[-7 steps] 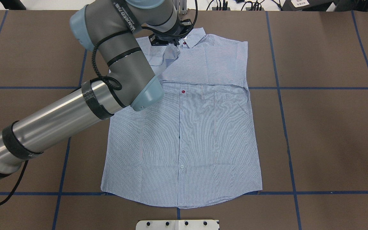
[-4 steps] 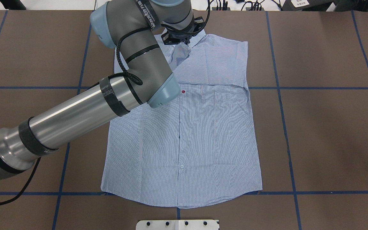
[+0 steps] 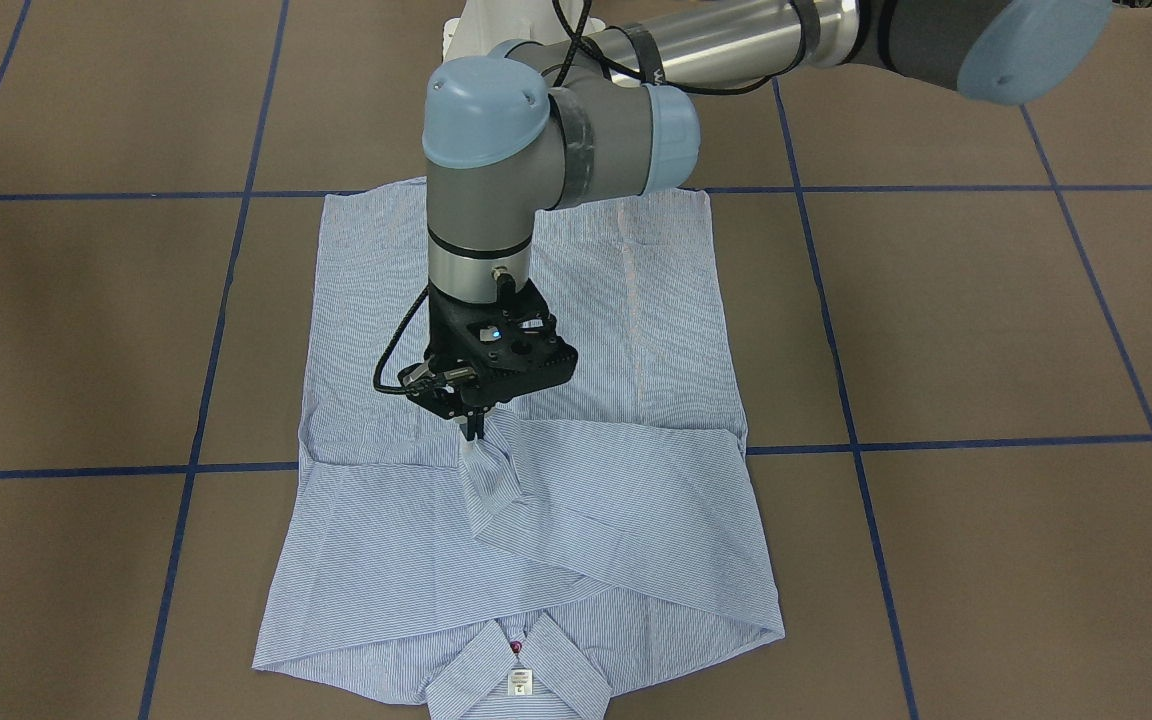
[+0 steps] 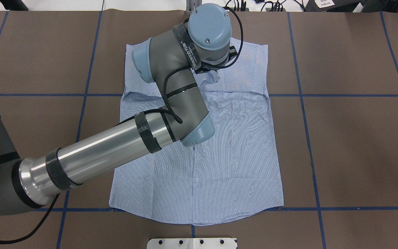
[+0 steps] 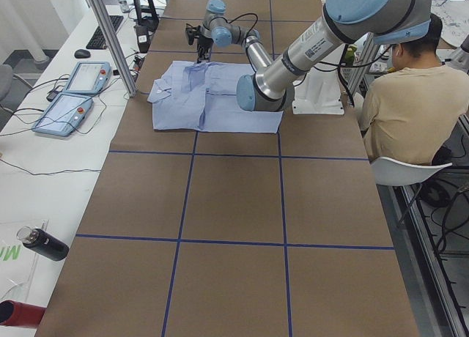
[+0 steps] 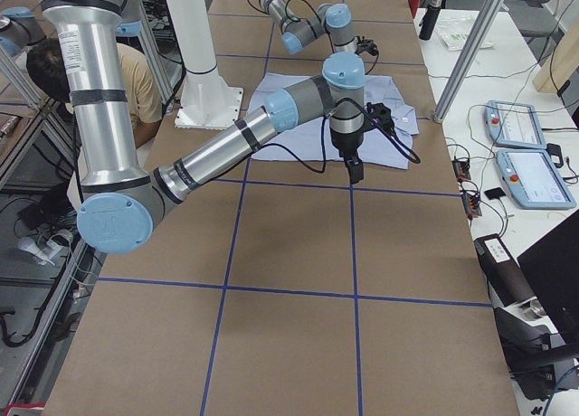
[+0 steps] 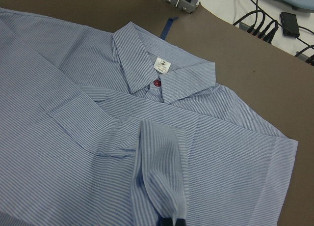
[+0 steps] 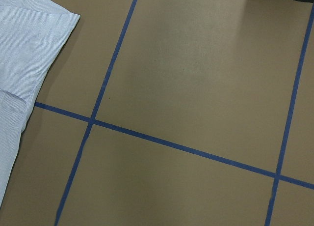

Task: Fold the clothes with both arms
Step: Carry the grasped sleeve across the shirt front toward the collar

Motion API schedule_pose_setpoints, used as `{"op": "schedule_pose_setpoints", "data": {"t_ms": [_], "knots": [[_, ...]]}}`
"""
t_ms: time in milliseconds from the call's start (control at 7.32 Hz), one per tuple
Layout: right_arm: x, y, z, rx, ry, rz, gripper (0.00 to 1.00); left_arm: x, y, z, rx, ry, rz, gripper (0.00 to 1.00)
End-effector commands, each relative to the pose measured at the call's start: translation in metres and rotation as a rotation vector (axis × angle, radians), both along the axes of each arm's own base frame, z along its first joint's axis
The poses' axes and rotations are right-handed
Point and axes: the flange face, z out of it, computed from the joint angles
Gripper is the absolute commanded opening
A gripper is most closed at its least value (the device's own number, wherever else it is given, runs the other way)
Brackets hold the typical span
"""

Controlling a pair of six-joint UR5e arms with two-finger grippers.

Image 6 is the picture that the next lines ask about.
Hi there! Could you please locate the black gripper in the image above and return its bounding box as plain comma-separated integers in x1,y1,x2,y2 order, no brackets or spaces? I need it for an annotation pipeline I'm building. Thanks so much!
330,129,365,184

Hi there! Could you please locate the blue striped button shirt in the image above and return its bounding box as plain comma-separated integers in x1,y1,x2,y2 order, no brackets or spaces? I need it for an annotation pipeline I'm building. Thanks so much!
248,73,419,169

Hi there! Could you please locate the brown paper table mat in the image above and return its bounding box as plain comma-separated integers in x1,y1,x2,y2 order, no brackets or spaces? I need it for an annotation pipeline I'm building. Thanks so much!
44,0,518,415

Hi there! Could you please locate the black water bottle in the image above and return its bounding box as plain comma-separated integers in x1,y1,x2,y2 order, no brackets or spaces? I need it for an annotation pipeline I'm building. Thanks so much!
418,0,443,41

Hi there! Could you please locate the far teach pendant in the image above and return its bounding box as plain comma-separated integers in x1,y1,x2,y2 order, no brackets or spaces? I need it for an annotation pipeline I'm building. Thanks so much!
483,100,546,150

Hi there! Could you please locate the teach pendant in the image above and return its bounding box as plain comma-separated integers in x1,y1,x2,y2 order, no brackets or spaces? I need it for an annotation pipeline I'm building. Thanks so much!
483,100,546,150
496,148,576,210

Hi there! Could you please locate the near teach pendant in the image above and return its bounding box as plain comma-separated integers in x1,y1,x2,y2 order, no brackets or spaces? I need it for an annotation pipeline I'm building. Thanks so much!
496,148,576,210

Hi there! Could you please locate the black box with label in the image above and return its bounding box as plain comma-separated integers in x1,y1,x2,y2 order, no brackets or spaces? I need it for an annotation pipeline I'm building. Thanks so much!
473,234,535,306

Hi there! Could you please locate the black laptop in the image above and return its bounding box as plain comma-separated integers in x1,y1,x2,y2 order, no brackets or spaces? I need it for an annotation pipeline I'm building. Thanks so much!
517,213,579,343

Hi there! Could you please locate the seated person beige shirt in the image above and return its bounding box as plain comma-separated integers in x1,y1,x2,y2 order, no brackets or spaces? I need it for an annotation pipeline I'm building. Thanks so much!
25,40,163,147

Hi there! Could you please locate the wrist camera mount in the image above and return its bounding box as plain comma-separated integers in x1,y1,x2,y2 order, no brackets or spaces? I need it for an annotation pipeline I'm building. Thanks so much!
356,36,379,57
365,102,395,137

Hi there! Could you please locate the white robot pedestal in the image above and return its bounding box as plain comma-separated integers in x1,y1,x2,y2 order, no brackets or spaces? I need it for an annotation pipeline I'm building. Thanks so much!
166,0,243,129

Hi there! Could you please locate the aluminium frame post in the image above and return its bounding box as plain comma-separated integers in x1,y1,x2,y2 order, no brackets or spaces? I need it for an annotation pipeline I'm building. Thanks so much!
433,0,504,123

